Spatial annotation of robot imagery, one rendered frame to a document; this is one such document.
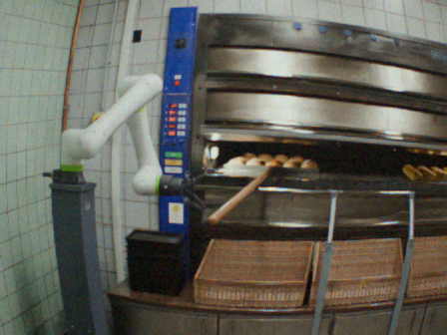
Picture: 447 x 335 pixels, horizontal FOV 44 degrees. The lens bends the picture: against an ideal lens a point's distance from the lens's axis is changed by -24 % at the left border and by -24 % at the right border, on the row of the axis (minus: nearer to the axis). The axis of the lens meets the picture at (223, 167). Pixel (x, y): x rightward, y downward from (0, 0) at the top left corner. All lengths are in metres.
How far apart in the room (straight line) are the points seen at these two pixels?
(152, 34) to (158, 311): 1.57
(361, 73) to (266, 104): 0.61
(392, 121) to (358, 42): 0.50
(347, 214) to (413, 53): 1.10
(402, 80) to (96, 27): 1.92
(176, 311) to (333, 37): 1.74
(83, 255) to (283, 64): 1.54
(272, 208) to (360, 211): 0.51
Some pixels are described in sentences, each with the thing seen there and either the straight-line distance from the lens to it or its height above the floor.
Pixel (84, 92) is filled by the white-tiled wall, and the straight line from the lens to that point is 3.92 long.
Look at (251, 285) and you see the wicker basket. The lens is 3.28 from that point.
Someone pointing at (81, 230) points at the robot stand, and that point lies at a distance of 2.94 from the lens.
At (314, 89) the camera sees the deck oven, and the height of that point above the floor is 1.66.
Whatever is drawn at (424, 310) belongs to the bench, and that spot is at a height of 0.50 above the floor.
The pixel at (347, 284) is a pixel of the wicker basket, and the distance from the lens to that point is 3.27.
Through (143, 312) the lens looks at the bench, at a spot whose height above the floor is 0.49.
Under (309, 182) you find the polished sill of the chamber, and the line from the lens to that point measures 3.67.
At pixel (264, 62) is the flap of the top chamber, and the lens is 3.67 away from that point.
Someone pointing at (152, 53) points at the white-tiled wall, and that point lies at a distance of 3.79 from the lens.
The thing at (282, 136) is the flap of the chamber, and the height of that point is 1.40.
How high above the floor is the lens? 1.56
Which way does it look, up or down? 5 degrees down
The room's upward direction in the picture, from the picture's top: 2 degrees clockwise
